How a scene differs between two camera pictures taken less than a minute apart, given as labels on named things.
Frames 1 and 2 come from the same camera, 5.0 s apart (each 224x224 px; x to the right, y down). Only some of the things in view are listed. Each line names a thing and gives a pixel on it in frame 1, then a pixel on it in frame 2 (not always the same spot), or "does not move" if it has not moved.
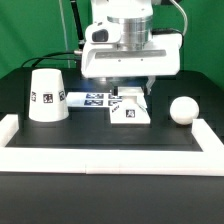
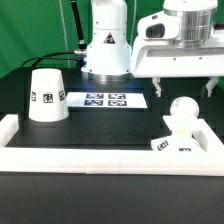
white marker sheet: (92, 99) does not move
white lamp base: (134, 108) → (183, 138)
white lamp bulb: (184, 110) does not move
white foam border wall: (206, 163) does not move
